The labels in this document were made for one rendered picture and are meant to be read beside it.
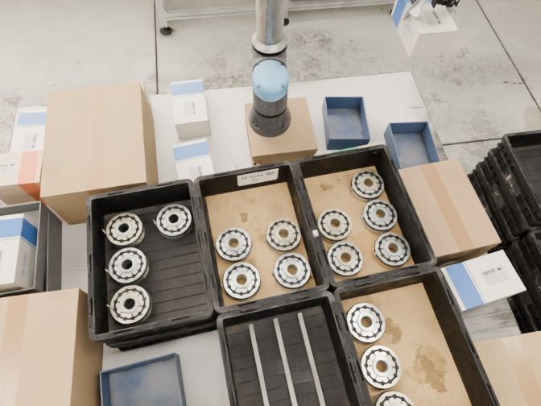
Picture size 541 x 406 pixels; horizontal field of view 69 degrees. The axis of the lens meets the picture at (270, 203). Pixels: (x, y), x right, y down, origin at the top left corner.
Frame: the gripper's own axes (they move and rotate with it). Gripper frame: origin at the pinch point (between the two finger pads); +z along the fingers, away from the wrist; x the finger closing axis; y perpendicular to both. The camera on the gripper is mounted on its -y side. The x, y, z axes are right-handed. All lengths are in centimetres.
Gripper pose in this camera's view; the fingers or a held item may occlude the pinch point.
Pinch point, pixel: (424, 17)
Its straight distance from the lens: 143.3
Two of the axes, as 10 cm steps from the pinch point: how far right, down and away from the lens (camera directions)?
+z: -0.4, 4.5, 8.9
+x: 9.9, -1.2, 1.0
